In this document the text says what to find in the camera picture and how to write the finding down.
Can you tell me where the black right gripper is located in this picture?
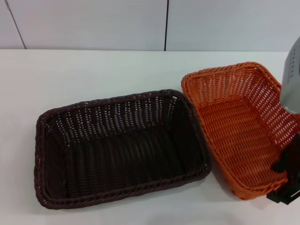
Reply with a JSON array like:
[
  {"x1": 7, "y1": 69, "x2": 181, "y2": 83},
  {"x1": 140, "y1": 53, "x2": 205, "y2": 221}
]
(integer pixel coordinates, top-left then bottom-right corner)
[{"x1": 266, "y1": 133, "x2": 300, "y2": 205}]

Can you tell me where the orange wicker basket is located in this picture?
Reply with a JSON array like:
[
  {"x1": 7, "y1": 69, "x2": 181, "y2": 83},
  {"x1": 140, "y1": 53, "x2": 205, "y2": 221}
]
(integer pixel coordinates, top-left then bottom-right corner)
[{"x1": 180, "y1": 61, "x2": 300, "y2": 202}]

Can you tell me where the dark brown wicker basket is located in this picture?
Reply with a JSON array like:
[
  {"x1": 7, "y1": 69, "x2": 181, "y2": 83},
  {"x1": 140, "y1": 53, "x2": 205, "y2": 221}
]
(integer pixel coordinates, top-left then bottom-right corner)
[{"x1": 34, "y1": 89, "x2": 213, "y2": 210}]

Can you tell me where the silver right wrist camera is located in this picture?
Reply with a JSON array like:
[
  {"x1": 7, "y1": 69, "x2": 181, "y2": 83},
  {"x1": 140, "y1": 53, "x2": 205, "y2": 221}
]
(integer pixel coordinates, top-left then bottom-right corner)
[{"x1": 279, "y1": 35, "x2": 300, "y2": 115}]

